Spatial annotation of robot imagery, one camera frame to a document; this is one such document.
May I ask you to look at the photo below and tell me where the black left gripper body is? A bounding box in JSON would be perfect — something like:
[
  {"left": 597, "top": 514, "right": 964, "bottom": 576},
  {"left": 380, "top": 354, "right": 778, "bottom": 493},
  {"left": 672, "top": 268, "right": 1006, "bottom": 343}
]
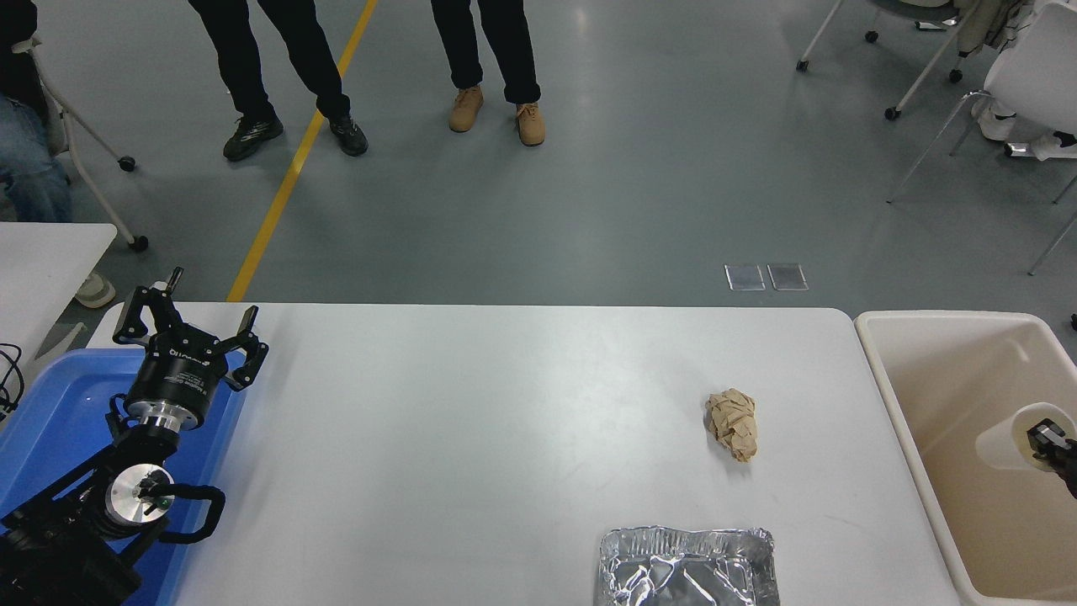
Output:
[{"left": 126, "top": 337, "right": 230, "bottom": 420}]

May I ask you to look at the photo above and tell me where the white paper cup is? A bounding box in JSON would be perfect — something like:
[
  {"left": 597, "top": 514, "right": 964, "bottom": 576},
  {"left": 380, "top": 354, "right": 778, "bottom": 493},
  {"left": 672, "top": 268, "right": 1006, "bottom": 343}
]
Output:
[{"left": 976, "top": 402, "right": 1077, "bottom": 470}]

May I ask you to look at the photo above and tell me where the silver foil tray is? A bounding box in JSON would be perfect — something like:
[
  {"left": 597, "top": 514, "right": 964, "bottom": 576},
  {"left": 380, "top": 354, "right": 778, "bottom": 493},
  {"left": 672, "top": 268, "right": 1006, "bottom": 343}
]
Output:
[{"left": 597, "top": 526, "right": 781, "bottom": 606}]

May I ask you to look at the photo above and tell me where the person's foot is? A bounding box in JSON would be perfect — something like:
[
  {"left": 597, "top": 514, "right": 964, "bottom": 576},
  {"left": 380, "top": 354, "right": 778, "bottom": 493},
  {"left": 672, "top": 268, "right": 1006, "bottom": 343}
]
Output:
[{"left": 74, "top": 274, "right": 117, "bottom": 310}]

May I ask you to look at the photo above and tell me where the blue plastic tray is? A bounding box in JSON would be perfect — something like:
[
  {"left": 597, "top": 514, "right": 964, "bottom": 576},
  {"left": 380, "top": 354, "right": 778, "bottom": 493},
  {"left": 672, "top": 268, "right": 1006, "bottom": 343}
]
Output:
[{"left": 0, "top": 347, "right": 249, "bottom": 606}]

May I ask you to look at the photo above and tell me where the large pale bin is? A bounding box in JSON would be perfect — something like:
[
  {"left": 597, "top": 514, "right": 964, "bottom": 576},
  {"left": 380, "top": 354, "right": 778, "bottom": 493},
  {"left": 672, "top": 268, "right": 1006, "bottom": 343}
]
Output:
[{"left": 854, "top": 310, "right": 1077, "bottom": 606}]

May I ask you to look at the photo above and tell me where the white side table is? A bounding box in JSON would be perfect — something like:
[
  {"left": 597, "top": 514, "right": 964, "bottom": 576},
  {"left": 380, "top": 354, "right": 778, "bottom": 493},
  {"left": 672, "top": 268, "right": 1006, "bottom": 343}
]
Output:
[{"left": 0, "top": 222, "right": 119, "bottom": 371}]

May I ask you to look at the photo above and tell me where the white-framed rolling chair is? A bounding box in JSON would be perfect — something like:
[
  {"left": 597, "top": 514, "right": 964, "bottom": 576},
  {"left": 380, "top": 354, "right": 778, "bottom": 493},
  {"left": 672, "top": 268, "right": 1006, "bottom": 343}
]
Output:
[{"left": 13, "top": 34, "right": 151, "bottom": 252}]

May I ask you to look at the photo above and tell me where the person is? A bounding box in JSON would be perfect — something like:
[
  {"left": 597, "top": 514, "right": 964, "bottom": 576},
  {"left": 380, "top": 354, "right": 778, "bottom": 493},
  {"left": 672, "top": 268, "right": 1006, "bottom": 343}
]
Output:
[
  {"left": 976, "top": 101, "right": 1077, "bottom": 162},
  {"left": 187, "top": 0, "right": 369, "bottom": 162},
  {"left": 431, "top": 0, "right": 546, "bottom": 146},
  {"left": 0, "top": 0, "right": 73, "bottom": 224}
]

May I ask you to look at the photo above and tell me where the crumpled tan paper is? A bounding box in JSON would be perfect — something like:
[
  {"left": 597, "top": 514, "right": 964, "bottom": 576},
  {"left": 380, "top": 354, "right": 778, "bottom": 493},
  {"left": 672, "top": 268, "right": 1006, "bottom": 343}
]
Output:
[{"left": 705, "top": 388, "right": 759, "bottom": 463}]

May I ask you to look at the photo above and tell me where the white shell chair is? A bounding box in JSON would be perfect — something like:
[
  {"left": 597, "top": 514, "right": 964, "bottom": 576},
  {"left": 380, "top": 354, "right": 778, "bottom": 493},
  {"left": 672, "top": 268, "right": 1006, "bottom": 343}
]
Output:
[{"left": 886, "top": 0, "right": 1077, "bottom": 277}]

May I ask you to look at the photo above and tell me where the rolling chair with casters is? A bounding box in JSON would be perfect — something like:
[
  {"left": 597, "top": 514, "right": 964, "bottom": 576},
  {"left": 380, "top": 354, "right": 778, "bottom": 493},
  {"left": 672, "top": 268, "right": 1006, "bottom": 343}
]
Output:
[{"left": 795, "top": 0, "right": 977, "bottom": 120}]

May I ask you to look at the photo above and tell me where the beige hanging jacket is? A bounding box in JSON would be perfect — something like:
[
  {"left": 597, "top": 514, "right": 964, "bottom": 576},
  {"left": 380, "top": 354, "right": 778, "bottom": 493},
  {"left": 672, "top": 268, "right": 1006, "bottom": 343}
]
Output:
[{"left": 958, "top": 0, "right": 1040, "bottom": 58}]

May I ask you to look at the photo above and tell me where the black cable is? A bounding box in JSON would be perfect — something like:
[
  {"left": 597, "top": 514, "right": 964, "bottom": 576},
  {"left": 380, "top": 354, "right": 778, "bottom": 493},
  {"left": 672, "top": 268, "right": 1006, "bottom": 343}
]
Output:
[{"left": 0, "top": 341, "right": 24, "bottom": 422}]

